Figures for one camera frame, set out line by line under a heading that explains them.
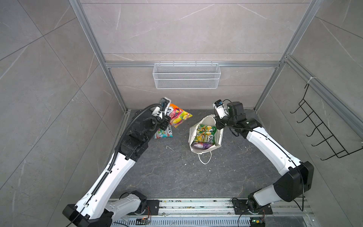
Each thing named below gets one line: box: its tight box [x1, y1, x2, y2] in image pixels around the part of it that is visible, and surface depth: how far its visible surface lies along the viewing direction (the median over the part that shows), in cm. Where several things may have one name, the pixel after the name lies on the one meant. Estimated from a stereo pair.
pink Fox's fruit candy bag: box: [165, 103, 193, 128], surface depth 69 cm
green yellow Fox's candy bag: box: [193, 124, 217, 144], surface depth 95 cm
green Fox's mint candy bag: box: [153, 124, 174, 140], surface depth 103 cm
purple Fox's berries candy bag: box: [191, 142, 214, 150], surface depth 88 cm
